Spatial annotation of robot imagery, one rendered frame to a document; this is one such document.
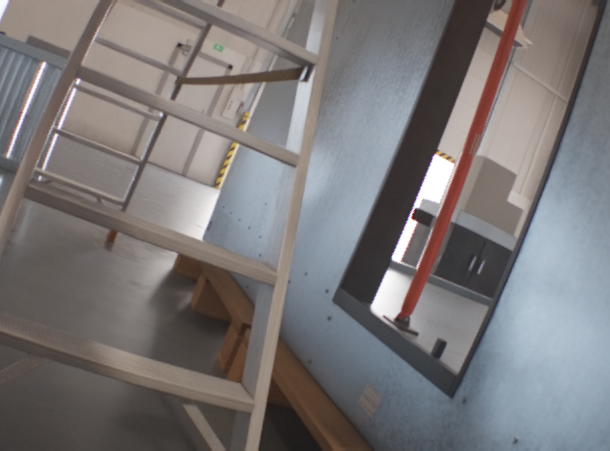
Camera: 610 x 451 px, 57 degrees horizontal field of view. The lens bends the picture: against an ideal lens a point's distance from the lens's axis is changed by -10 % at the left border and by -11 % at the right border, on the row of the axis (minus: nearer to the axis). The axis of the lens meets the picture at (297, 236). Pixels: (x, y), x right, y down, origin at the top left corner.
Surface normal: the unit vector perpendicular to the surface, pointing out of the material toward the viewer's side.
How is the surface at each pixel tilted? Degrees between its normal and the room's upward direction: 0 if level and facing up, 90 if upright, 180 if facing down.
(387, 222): 90
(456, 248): 90
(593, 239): 90
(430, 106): 90
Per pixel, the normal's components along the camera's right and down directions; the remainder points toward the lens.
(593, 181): -0.87, -0.34
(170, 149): 0.30, 0.20
